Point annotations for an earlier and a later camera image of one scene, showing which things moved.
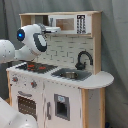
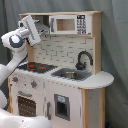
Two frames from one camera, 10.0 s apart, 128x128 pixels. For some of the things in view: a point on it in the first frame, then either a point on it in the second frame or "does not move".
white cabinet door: x=62 y=106 does not move
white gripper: x=47 y=29 → x=33 y=36
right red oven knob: x=33 y=84 does not move
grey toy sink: x=73 y=74 does not move
